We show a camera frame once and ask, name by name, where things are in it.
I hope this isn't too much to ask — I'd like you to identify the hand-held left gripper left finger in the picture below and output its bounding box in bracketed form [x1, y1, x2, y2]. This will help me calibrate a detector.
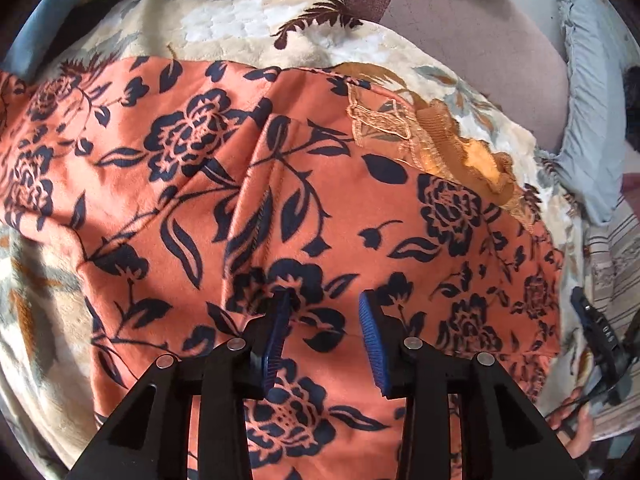
[65, 287, 293, 480]

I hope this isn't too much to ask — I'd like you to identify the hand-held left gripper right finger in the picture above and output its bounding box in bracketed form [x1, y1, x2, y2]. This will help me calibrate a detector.
[357, 290, 586, 480]

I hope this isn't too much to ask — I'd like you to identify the orange floral garment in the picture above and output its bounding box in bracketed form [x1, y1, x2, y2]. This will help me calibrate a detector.
[0, 55, 566, 480]

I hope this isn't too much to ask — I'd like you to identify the person's right hand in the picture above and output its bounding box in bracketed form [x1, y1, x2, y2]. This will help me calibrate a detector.
[547, 400, 597, 461]

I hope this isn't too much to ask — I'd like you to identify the striped cloth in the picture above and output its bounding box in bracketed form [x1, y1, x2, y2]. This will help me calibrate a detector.
[580, 170, 640, 441]

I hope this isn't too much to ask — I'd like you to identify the light blue pillow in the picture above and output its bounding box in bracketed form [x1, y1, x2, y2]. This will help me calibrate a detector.
[535, 0, 631, 226]

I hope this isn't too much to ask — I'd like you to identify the cream floral fleece blanket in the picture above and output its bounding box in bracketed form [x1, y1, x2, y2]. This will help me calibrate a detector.
[0, 0, 601, 471]

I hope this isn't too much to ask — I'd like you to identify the mauve bed sheet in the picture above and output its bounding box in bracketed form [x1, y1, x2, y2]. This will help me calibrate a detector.
[340, 0, 571, 153]

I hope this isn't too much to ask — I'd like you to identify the blue cloth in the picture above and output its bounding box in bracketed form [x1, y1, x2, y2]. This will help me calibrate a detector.
[5, 0, 116, 76]

